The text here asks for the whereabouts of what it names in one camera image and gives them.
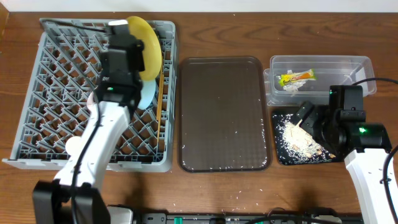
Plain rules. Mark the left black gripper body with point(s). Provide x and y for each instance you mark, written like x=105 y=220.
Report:
x=121 y=42

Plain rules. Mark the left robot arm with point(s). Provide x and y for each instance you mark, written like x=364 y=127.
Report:
x=74 y=194

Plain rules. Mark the clear plastic waste bin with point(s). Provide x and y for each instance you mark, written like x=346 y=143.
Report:
x=328 y=69

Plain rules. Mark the pink white bowl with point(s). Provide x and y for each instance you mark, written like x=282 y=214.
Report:
x=90 y=104

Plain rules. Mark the dark brown serving tray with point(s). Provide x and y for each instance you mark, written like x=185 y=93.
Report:
x=223 y=123

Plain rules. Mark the black waste tray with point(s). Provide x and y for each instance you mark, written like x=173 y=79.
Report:
x=280 y=149

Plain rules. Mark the spilled rice food waste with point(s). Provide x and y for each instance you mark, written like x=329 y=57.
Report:
x=298 y=141

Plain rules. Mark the white cup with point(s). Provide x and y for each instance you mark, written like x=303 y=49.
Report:
x=73 y=146

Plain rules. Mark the grey plastic dish rack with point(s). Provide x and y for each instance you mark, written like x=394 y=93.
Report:
x=67 y=64

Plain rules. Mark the green orange snack wrapper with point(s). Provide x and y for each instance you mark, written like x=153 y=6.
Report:
x=287 y=79

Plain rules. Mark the yellow round plate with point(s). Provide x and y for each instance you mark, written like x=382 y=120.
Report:
x=152 y=53

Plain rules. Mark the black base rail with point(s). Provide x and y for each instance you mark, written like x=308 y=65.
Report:
x=276 y=215

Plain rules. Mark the light blue bowl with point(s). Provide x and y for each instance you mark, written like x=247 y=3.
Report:
x=147 y=94

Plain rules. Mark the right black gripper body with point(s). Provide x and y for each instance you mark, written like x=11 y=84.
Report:
x=313 y=117

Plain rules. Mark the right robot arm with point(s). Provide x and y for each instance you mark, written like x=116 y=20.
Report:
x=341 y=129

